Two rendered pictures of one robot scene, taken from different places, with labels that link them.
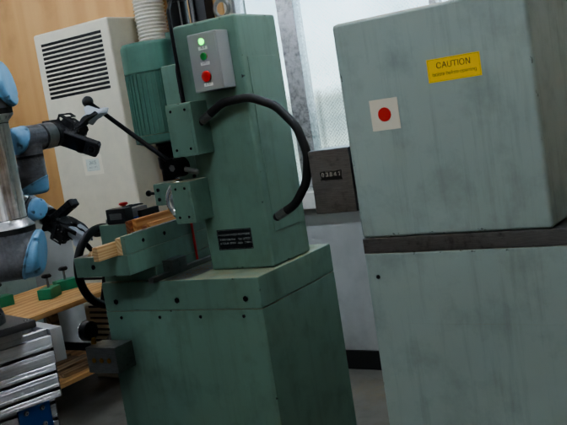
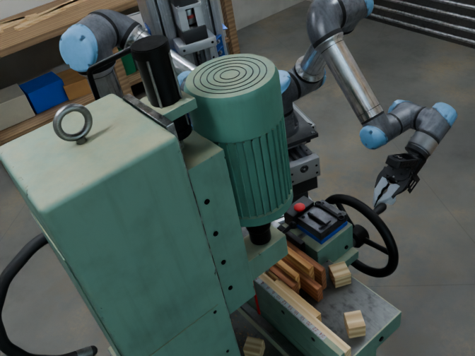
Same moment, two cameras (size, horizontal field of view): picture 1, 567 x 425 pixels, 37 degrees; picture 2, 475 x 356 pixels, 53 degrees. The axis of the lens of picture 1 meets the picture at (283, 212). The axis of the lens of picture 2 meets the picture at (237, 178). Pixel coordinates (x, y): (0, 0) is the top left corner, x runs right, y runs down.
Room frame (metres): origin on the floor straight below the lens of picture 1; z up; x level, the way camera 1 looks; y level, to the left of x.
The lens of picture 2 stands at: (3.04, -0.37, 1.90)
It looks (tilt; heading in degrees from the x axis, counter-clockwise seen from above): 39 degrees down; 118
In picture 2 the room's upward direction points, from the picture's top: 12 degrees counter-clockwise
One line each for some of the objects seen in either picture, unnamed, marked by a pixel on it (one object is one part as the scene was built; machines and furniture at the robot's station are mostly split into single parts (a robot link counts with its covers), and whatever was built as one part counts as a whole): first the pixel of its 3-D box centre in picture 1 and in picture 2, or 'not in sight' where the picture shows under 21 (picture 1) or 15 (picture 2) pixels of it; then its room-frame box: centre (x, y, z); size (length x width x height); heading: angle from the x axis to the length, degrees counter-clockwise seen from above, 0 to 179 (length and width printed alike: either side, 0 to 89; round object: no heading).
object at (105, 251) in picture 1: (159, 234); (242, 256); (2.60, 0.39, 0.92); 0.57 x 0.02 x 0.04; 149
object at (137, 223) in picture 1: (157, 224); (283, 254); (2.71, 0.40, 0.94); 0.22 x 0.02 x 0.08; 149
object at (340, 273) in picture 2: not in sight; (339, 274); (2.87, 0.39, 0.92); 0.04 x 0.04 x 0.04; 33
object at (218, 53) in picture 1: (211, 61); not in sight; (2.41, 0.13, 1.40); 0.10 x 0.06 x 0.16; 59
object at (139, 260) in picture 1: (153, 245); (296, 264); (2.74, 0.43, 0.87); 0.61 x 0.30 x 0.06; 149
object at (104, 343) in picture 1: (110, 356); not in sight; (2.54, 0.59, 0.58); 0.12 x 0.08 x 0.08; 59
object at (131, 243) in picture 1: (186, 225); (253, 282); (2.66, 0.31, 0.93); 0.60 x 0.02 x 0.06; 149
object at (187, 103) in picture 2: (181, 24); (160, 92); (2.62, 0.21, 1.53); 0.08 x 0.08 x 0.17; 59
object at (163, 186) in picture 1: (178, 194); (256, 254); (2.68, 0.32, 1.03); 0.14 x 0.07 x 0.09; 59
